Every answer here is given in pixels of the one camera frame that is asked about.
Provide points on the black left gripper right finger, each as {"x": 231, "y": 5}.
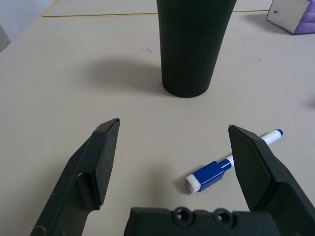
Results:
{"x": 265, "y": 177}

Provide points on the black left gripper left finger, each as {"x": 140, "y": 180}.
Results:
{"x": 81, "y": 177}

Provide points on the blue marker with eraser cap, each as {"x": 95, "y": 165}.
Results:
{"x": 209, "y": 175}

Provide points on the tapered black cup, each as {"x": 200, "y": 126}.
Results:
{"x": 189, "y": 49}

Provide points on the purple tissue pack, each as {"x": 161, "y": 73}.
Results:
{"x": 285, "y": 17}

